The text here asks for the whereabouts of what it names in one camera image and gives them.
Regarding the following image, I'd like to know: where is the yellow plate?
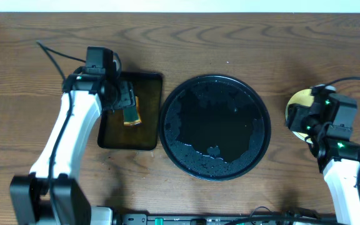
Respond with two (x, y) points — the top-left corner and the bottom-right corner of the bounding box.
(285, 89), (314, 144)

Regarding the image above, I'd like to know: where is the orange green scrub sponge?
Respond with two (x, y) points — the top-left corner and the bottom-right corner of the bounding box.
(123, 96), (142, 126)

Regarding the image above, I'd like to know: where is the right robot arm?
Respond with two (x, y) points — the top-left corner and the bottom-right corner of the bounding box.
(323, 159), (360, 224)

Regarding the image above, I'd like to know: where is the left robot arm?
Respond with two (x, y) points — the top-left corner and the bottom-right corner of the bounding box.
(9, 74), (136, 224)

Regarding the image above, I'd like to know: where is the black rectangular water tray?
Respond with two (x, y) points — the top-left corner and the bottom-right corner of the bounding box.
(97, 72), (163, 151)

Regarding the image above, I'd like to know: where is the round black serving tray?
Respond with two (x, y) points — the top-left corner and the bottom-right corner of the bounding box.
(159, 74), (271, 181)

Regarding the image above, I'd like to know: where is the left black cable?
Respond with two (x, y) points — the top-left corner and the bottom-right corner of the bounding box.
(36, 40), (123, 225)

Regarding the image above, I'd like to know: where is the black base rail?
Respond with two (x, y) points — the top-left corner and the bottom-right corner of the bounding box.
(112, 206), (338, 225)

